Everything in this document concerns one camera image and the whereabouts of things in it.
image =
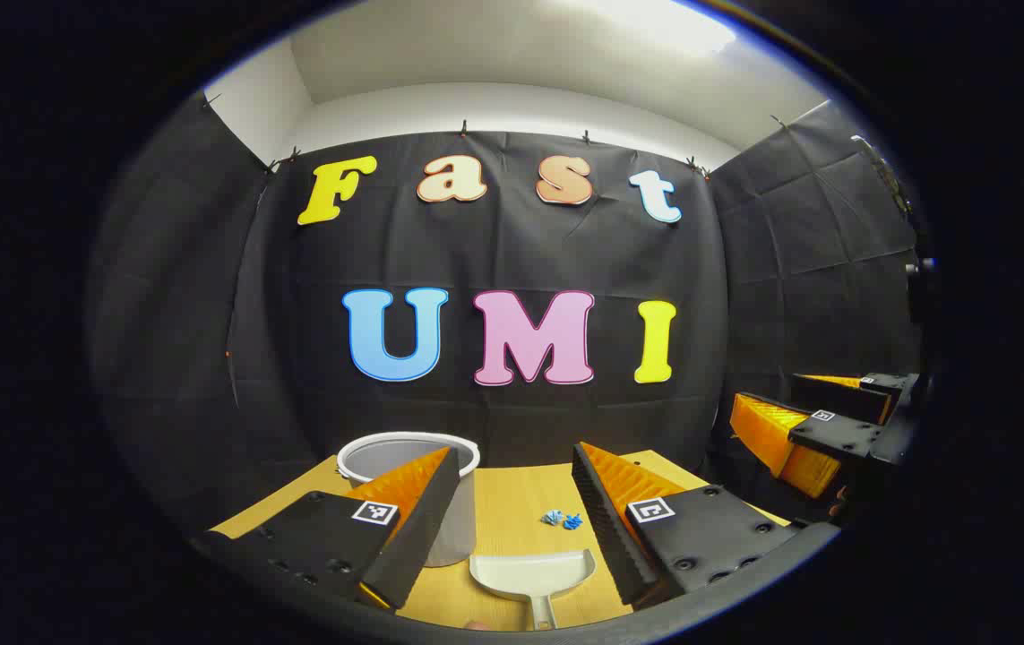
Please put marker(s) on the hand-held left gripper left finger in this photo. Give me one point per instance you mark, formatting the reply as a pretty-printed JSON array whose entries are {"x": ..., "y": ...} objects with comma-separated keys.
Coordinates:
[{"x": 426, "y": 511}]

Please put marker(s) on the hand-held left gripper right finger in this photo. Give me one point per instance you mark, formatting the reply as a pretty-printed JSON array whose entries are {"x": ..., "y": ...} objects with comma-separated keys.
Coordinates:
[{"x": 606, "y": 511}]

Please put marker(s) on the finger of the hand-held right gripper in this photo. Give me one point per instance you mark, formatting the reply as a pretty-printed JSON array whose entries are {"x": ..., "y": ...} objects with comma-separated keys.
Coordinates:
[
  {"x": 843, "y": 434},
  {"x": 843, "y": 399}
]

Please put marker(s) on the dark blue paper ball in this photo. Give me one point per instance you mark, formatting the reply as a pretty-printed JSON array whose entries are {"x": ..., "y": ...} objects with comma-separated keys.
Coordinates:
[{"x": 572, "y": 521}]

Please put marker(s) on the light blue paper ball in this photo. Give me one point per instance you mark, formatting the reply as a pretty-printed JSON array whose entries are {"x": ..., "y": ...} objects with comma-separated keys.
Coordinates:
[{"x": 553, "y": 517}]

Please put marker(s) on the grey garbage bin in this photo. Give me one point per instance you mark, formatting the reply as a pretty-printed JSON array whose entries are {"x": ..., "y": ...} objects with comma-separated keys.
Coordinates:
[{"x": 386, "y": 457}]

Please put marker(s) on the white dustpan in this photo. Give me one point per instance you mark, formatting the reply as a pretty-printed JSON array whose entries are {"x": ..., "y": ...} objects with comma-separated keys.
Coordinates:
[{"x": 529, "y": 573}]

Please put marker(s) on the wooden desktop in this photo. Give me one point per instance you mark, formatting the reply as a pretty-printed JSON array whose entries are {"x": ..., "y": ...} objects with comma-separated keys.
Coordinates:
[{"x": 512, "y": 502}]

